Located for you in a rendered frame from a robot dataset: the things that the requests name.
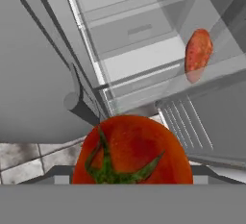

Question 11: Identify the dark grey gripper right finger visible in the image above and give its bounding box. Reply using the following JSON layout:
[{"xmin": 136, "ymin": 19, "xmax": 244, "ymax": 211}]
[{"xmin": 190, "ymin": 164, "xmax": 246, "ymax": 186}]

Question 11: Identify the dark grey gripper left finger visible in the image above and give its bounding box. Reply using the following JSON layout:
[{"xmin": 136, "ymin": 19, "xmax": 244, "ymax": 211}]
[{"xmin": 18, "ymin": 164, "xmax": 77, "ymax": 186}]

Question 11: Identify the red tomato with green stem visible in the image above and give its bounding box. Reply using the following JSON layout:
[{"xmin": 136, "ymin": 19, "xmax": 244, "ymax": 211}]
[{"xmin": 71, "ymin": 114, "xmax": 194, "ymax": 186}]

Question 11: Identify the white fridge vent grille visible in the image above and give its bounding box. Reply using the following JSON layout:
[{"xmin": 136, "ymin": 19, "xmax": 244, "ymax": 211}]
[{"xmin": 156, "ymin": 94, "xmax": 214, "ymax": 156}]

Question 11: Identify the grey fridge door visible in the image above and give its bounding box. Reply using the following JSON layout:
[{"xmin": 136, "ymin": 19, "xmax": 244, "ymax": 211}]
[{"xmin": 0, "ymin": 0, "xmax": 101, "ymax": 144}]

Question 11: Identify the clear fridge drawer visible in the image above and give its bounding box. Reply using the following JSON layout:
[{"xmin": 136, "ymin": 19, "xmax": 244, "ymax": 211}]
[{"xmin": 78, "ymin": 20, "xmax": 246, "ymax": 116}]

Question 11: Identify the grey fridge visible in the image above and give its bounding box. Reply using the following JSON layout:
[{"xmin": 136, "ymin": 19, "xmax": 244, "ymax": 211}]
[{"xmin": 6, "ymin": 0, "xmax": 246, "ymax": 171}]

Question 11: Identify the grey fridge door handle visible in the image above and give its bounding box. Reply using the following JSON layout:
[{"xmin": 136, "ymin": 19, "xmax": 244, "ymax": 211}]
[{"xmin": 62, "ymin": 62, "xmax": 101, "ymax": 127}]

